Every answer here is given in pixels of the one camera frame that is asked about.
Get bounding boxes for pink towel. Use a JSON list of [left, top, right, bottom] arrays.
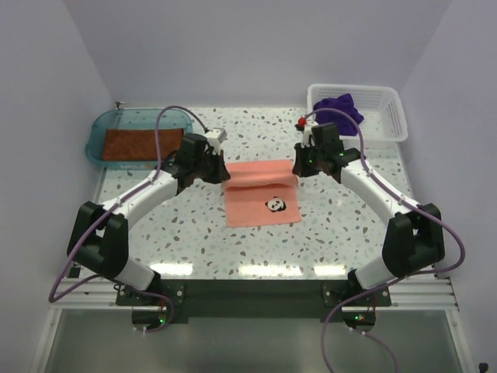
[[222, 160, 301, 228]]

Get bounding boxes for brown towel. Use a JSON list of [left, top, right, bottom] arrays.
[[101, 128, 184, 162]]

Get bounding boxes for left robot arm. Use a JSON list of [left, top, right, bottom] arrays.
[[68, 128, 230, 305]]

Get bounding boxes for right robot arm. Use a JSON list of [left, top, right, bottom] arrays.
[[292, 119, 445, 305]]

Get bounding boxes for purple towel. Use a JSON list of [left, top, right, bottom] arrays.
[[312, 92, 365, 137]]

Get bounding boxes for white plastic basket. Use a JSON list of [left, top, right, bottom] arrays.
[[307, 84, 408, 148]]

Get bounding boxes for blue transparent plastic tray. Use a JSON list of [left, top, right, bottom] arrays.
[[85, 108, 193, 170]]

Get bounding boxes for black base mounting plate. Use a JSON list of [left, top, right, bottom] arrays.
[[116, 278, 392, 324]]

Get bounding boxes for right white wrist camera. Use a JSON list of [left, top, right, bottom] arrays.
[[295, 117, 317, 148]]

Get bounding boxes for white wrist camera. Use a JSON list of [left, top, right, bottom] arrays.
[[205, 127, 227, 154], [295, 117, 317, 148]]

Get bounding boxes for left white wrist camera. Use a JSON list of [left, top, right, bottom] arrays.
[[205, 127, 227, 154]]

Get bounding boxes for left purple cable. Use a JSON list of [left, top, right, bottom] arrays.
[[48, 105, 209, 333]]

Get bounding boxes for purple cable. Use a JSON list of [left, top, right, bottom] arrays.
[[48, 105, 209, 333], [298, 108, 466, 373]]

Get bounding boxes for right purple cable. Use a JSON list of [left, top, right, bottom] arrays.
[[298, 108, 466, 373]]

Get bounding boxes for aluminium frame rail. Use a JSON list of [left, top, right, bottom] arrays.
[[48, 278, 458, 311]]

